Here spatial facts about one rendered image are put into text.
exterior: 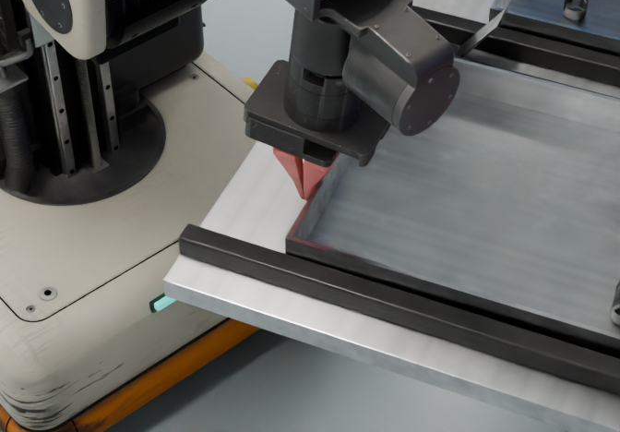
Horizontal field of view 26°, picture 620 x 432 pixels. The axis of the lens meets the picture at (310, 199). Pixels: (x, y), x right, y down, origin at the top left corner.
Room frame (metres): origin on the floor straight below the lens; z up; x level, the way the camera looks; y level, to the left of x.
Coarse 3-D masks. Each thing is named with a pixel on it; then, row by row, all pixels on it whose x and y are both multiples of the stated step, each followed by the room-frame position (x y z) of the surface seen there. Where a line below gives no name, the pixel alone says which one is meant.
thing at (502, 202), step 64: (448, 128) 0.87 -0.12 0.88; (512, 128) 0.87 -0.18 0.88; (576, 128) 0.87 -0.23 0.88; (320, 192) 0.77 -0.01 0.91; (384, 192) 0.80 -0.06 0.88; (448, 192) 0.80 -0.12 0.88; (512, 192) 0.80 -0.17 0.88; (576, 192) 0.80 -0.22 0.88; (320, 256) 0.70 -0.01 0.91; (384, 256) 0.72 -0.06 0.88; (448, 256) 0.72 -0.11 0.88; (512, 256) 0.72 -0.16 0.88; (576, 256) 0.72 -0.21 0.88; (512, 320) 0.64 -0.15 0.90; (576, 320) 0.66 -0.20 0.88
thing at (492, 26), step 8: (496, 16) 0.97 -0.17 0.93; (504, 16) 0.96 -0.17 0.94; (488, 24) 0.97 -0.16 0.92; (496, 24) 0.95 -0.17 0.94; (480, 32) 0.97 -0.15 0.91; (488, 32) 0.95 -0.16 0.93; (472, 40) 0.97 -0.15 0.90; (480, 40) 0.95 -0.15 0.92; (456, 48) 0.99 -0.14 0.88; (464, 48) 0.97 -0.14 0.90; (472, 48) 0.95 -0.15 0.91
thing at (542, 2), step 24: (504, 0) 1.03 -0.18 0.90; (528, 0) 1.06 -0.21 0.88; (552, 0) 1.06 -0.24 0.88; (600, 0) 1.06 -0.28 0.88; (504, 24) 1.00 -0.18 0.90; (528, 24) 0.99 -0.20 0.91; (552, 24) 0.98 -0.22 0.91; (576, 24) 1.02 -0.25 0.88; (600, 24) 1.02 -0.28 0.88; (600, 48) 0.96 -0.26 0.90
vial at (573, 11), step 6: (570, 0) 1.03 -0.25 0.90; (576, 0) 1.03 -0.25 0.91; (582, 0) 1.03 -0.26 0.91; (588, 0) 1.03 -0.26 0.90; (570, 6) 1.03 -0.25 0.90; (576, 6) 1.03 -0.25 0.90; (582, 6) 1.03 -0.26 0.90; (564, 12) 1.04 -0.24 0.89; (570, 12) 1.03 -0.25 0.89; (576, 12) 1.03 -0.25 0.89; (582, 12) 1.03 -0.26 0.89; (570, 18) 1.03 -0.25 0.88; (576, 18) 1.03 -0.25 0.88
